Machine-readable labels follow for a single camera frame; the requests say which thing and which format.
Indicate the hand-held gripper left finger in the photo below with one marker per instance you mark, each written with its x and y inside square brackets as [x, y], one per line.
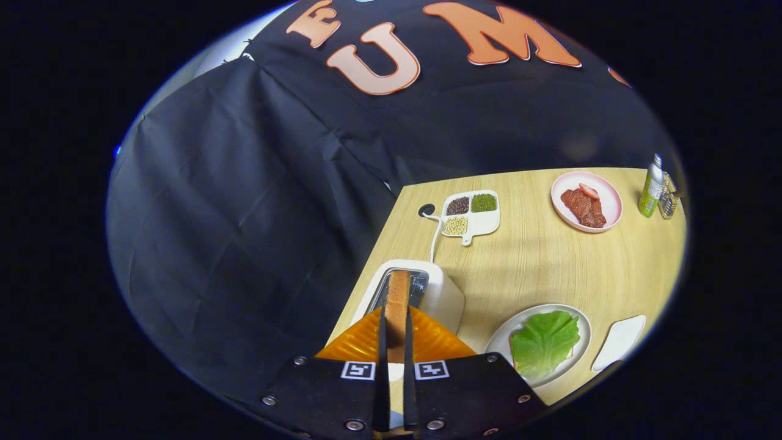
[382, 342]

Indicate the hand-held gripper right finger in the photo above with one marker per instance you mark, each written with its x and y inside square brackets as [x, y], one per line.
[409, 391]

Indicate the brown crust bread slice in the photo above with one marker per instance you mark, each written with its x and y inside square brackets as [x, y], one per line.
[397, 305]

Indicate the green lettuce leaf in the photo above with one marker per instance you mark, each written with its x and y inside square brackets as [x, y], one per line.
[544, 342]

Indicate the white toaster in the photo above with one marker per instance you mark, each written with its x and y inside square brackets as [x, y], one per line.
[443, 299]

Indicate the round white plate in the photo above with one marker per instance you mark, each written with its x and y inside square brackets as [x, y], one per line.
[501, 342]

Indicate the white divided bean dish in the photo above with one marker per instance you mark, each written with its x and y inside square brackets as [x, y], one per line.
[486, 223]

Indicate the black backdrop cloth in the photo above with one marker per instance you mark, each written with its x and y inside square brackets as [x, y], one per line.
[244, 214]

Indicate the white oblong dish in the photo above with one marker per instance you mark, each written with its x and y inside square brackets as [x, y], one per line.
[620, 342]

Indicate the brown meat slice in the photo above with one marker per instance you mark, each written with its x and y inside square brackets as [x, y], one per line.
[583, 211]

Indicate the red food slice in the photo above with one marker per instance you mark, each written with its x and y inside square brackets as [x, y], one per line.
[589, 191]

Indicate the pink plate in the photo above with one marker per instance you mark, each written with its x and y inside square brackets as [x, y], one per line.
[612, 205]

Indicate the green label metal bottle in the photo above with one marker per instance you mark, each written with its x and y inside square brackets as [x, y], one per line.
[649, 195]

